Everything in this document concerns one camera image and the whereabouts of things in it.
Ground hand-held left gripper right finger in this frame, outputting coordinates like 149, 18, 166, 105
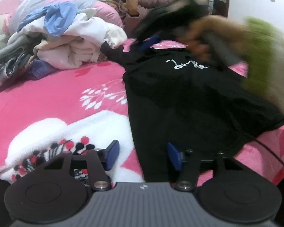
167, 142, 243, 191

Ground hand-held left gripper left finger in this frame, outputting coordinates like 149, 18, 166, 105
41, 140, 120, 191

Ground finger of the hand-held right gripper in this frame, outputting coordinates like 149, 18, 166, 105
136, 35, 161, 51

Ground black printed shirt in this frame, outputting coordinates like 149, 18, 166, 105
101, 41, 284, 182

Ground person's right forearm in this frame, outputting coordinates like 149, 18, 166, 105
241, 16, 284, 123

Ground person's right hand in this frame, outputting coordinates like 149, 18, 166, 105
177, 16, 248, 61

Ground cream fleece garment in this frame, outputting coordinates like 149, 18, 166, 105
106, 24, 128, 49

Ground white garment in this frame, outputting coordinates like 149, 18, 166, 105
20, 11, 110, 52

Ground pink grey floral quilt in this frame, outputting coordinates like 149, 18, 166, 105
8, 0, 124, 37

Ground beige garment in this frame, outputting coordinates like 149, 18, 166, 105
34, 38, 108, 71

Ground pink floral blanket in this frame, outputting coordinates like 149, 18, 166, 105
0, 37, 284, 187

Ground light blue shirt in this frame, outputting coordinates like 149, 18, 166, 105
17, 2, 79, 37

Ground blue jeans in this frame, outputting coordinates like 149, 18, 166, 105
26, 59, 58, 80

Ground dark striped garment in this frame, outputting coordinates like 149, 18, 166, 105
0, 51, 37, 94

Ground grey garment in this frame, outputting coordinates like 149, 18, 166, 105
0, 32, 39, 61

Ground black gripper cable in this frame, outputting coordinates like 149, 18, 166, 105
245, 132, 284, 171

